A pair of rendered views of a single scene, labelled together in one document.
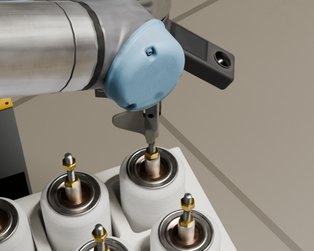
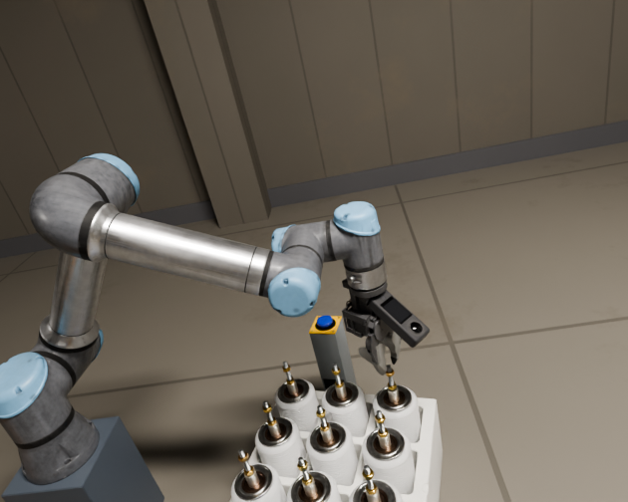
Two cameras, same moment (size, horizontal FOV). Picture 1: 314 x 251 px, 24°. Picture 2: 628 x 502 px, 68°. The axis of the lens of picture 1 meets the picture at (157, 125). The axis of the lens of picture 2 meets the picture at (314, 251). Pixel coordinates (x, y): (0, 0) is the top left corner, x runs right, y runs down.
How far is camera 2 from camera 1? 0.47 m
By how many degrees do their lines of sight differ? 42
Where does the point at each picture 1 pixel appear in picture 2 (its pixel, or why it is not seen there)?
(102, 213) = (350, 412)
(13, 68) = (212, 268)
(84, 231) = (338, 418)
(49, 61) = (232, 270)
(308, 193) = (551, 487)
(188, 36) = (398, 307)
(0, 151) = (329, 360)
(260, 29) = (582, 358)
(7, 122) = (332, 343)
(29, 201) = not seen: hidden behind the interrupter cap
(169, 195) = (395, 418)
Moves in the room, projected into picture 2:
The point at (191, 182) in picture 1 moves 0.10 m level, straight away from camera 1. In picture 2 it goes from (428, 423) to (452, 394)
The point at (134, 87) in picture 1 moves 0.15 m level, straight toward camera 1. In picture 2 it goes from (276, 299) to (201, 363)
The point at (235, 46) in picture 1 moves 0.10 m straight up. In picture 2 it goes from (553, 363) to (554, 335)
